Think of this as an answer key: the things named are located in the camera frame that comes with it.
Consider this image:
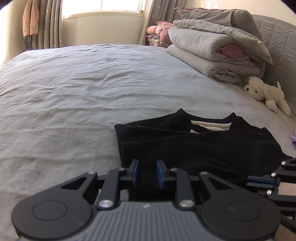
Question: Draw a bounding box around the grey star-print curtain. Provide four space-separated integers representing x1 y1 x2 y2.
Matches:
30 0 67 50
138 0 185 45

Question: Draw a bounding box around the white plush dog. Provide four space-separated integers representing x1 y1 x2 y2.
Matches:
243 76 291 117

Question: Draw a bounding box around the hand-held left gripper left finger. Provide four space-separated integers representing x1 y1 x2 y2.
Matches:
60 159 139 210

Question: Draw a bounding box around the bright window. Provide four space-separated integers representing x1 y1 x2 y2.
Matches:
61 0 148 16

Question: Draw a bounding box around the folded grey quilt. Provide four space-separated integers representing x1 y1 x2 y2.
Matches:
166 20 266 86

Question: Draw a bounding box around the striped cloth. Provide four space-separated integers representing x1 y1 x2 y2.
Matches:
146 37 173 49

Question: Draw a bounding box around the grey bed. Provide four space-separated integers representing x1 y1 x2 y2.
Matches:
0 44 296 241

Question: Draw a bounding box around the pink pillow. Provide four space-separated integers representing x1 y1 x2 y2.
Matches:
146 20 174 39

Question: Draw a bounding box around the orange hanging towel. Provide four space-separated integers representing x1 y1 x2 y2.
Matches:
22 0 40 37

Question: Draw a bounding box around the black garment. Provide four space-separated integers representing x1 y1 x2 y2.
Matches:
114 108 295 202

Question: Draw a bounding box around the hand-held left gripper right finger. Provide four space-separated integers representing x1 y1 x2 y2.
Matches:
156 159 234 210

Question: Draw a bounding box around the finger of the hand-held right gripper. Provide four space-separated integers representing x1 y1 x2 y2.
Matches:
245 183 296 205
247 158 296 184

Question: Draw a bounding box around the grey quilted headboard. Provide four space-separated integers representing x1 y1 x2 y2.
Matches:
251 14 296 118

